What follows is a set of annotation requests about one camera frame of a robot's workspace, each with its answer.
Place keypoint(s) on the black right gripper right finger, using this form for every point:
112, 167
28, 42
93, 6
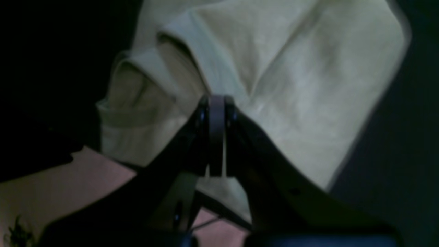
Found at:
287, 209

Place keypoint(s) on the light green T-shirt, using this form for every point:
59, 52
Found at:
308, 72

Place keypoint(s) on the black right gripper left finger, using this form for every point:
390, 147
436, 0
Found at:
154, 208

